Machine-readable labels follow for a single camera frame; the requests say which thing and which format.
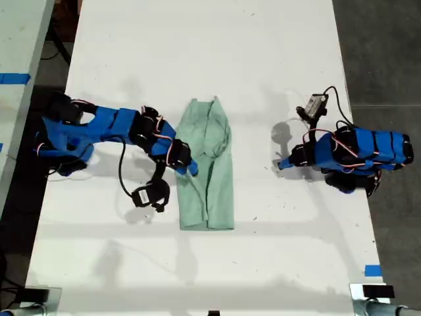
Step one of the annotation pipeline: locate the small black box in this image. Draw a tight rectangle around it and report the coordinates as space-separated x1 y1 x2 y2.
362 284 395 299
24 286 51 302

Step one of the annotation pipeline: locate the pale grey side table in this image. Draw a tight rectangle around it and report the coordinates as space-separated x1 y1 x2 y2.
0 0 56 213

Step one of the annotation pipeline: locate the short black camera stalk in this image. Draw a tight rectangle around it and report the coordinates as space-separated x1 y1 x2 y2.
151 159 166 186
307 115 322 145

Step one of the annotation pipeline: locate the black camera box with label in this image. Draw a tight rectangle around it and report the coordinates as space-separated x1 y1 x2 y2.
131 178 172 213

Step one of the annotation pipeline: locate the reddish brown box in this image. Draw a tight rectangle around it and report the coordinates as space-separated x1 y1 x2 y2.
52 0 84 43

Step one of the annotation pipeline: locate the square blue tape piece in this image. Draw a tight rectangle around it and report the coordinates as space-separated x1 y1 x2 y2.
364 263 384 278

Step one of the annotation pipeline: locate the thin black floor cable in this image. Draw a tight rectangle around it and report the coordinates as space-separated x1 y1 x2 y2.
40 31 72 66

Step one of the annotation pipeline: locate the black camera box grey face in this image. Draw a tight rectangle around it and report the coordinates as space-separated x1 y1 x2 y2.
295 93 330 120

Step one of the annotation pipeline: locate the grey metal pipe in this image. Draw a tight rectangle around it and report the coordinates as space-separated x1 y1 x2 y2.
353 298 421 316
0 303 46 316

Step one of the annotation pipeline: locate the pale green t-shirt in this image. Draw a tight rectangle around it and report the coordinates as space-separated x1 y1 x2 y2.
175 95 235 232

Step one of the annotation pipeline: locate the shiny metal plate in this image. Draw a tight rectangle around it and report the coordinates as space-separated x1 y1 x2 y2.
349 282 393 304
18 286 64 309

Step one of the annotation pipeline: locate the long blue tape strip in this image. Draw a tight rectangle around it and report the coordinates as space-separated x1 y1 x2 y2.
0 72 32 86

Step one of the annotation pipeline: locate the black camera cable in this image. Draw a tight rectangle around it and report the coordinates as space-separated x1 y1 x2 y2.
323 86 357 129
117 135 139 199

